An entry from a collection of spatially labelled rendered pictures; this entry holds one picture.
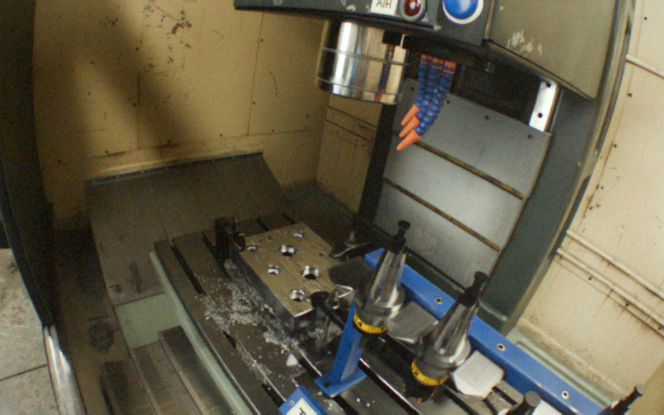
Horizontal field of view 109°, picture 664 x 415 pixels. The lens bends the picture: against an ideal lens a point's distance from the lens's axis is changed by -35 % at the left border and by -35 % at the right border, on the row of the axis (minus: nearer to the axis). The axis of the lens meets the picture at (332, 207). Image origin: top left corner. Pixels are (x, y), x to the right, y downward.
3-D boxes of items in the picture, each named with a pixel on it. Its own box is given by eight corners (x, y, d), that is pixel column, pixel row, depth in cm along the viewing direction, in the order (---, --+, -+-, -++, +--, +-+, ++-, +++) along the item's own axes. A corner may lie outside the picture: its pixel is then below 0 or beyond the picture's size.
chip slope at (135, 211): (125, 343, 91) (105, 281, 79) (92, 232, 133) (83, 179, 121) (340, 268, 147) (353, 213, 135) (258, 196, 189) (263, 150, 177)
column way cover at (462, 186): (477, 300, 97) (547, 134, 73) (367, 222, 127) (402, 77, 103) (484, 293, 100) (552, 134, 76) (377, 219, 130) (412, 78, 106)
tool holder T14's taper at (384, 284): (404, 291, 46) (420, 250, 43) (385, 307, 43) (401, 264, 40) (378, 275, 48) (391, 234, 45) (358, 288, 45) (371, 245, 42)
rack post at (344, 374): (329, 400, 63) (365, 292, 49) (312, 381, 66) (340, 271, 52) (366, 377, 69) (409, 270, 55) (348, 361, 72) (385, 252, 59)
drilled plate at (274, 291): (292, 332, 72) (294, 316, 70) (229, 257, 90) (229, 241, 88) (368, 296, 87) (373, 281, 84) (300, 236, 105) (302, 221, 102)
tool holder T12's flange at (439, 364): (470, 361, 39) (479, 348, 38) (438, 382, 36) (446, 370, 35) (438, 330, 44) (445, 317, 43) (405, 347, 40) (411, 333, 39)
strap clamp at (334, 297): (339, 362, 72) (353, 315, 65) (302, 324, 80) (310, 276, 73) (350, 356, 74) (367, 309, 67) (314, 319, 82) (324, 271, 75)
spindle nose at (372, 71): (418, 104, 63) (432, 42, 57) (367, 107, 52) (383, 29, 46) (351, 82, 72) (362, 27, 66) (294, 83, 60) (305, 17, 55)
